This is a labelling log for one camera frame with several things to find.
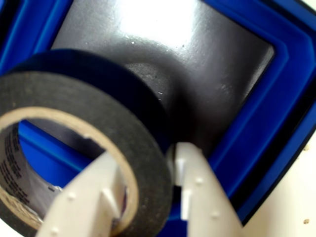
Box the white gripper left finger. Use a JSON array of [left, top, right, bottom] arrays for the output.
[[37, 151, 125, 237]]

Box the black tape roll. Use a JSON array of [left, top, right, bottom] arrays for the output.
[[0, 48, 173, 235]]

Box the dark grey bottom liner sheet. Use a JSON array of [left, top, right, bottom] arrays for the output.
[[19, 0, 275, 171]]

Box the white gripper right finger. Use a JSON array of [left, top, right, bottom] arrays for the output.
[[167, 142, 247, 237]]

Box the blue plastic box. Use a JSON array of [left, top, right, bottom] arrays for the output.
[[0, 0, 316, 227]]

